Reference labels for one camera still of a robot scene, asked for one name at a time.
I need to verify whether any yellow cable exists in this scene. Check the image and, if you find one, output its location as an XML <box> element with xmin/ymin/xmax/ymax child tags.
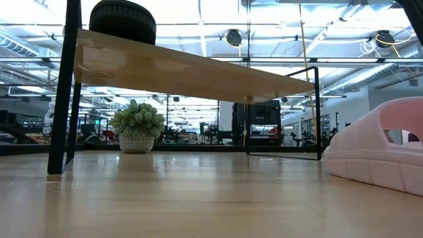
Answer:
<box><xmin>297</xmin><ymin>0</ymin><xmax>319</xmax><ymax>141</ymax></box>

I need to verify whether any black aluminium table frame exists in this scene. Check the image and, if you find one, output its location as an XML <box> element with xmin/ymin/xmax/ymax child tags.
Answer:
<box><xmin>0</xmin><ymin>143</ymin><xmax>327</xmax><ymax>157</ymax></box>

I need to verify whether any white humanoid robot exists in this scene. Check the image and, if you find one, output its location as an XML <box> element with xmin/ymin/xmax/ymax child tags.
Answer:
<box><xmin>44</xmin><ymin>98</ymin><xmax>55</xmax><ymax>132</ymax></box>

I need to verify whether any black computer case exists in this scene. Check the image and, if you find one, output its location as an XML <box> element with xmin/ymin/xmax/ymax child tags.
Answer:
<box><xmin>231</xmin><ymin>100</ymin><xmax>283</xmax><ymax>147</ymax></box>

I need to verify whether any pink rubber slide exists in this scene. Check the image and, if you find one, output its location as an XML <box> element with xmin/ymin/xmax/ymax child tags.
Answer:
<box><xmin>323</xmin><ymin>96</ymin><xmax>423</xmax><ymax>198</ymax></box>

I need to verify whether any black rubber slide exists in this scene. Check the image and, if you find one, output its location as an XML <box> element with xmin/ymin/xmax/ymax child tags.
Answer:
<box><xmin>89</xmin><ymin>0</ymin><xmax>157</xmax><ymax>46</ymax></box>

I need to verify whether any green plant in white pot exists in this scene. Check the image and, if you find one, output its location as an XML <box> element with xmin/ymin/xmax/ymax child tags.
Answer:
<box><xmin>109</xmin><ymin>99</ymin><xmax>166</xmax><ymax>154</ymax></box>

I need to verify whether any wooden shelf with black frame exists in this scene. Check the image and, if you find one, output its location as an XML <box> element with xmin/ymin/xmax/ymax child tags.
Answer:
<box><xmin>47</xmin><ymin>0</ymin><xmax>323</xmax><ymax>175</ymax></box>

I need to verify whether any black ceiling cord reel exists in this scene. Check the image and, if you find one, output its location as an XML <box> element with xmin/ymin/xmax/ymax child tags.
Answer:
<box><xmin>375</xmin><ymin>29</ymin><xmax>397</xmax><ymax>49</ymax></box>
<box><xmin>225</xmin><ymin>28</ymin><xmax>243</xmax><ymax>48</ymax></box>

